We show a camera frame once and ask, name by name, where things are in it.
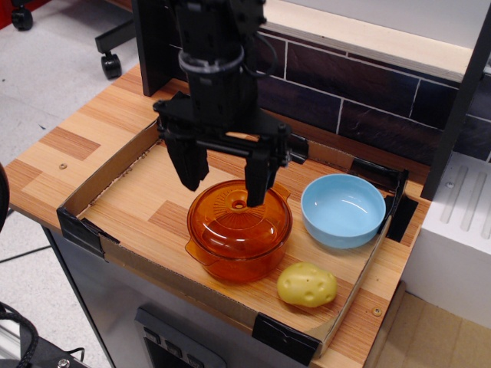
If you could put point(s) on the yellow toy potato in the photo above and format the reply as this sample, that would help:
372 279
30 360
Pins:
307 285

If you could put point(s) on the black caster wheel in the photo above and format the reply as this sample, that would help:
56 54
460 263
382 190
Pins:
21 16

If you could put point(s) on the orange transparent pot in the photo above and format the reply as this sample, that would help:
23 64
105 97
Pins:
236 270

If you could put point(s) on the cardboard fence with black tape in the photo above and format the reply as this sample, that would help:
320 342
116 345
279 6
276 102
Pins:
122 245

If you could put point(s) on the white toy sink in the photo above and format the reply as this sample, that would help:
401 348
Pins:
450 262

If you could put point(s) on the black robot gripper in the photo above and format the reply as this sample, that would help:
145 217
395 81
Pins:
221 113

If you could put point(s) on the black office chair base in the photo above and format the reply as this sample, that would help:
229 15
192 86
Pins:
108 41

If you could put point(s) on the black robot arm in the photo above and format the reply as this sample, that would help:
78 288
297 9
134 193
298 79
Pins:
219 30

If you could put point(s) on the light blue bowl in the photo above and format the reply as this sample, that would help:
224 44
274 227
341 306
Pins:
342 211

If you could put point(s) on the dark grey vertical post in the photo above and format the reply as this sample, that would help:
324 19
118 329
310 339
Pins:
456 118

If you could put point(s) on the grey toy oven panel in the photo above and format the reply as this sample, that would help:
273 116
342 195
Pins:
168 347

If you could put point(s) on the orange transparent pot lid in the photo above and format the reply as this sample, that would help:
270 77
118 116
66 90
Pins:
220 222

